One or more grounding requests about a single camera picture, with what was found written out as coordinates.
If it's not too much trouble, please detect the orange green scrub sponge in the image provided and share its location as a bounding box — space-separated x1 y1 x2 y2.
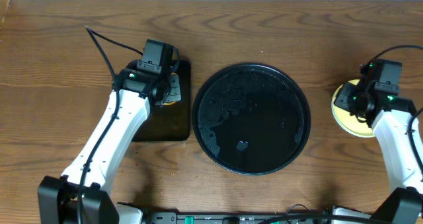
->
163 73 181 106

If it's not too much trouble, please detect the yellow plate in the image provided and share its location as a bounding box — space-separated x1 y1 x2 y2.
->
331 85 375 138

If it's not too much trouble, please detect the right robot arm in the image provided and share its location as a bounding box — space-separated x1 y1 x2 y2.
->
331 79 422 223

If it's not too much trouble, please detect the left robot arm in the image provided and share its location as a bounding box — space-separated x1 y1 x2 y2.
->
37 60 191 223

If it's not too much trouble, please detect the black rectangular water tray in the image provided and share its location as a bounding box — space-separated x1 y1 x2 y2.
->
132 60 191 142

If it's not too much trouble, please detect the black round tray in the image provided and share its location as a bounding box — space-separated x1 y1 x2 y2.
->
192 64 311 176

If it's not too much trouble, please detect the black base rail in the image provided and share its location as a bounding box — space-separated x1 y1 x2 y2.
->
141 211 334 224

